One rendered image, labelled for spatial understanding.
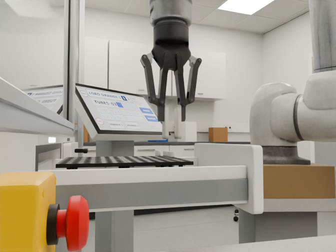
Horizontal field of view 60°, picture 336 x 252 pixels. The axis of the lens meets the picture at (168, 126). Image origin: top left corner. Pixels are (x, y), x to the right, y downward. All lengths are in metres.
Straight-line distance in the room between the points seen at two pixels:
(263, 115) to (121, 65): 3.16
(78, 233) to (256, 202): 0.33
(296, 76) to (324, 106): 3.99
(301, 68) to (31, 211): 4.76
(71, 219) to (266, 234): 0.84
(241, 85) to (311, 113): 4.26
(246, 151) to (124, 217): 1.11
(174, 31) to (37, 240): 0.48
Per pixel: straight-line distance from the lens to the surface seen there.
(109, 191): 0.44
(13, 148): 0.32
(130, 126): 1.41
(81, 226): 0.22
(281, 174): 0.95
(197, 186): 0.47
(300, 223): 1.04
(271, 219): 1.01
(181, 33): 0.61
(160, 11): 0.62
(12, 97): 0.30
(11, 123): 0.30
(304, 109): 0.97
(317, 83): 0.95
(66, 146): 0.74
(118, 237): 1.54
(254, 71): 5.40
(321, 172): 1.00
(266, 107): 1.01
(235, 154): 0.54
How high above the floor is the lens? 0.94
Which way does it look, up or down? 3 degrees up
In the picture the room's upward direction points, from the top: straight up
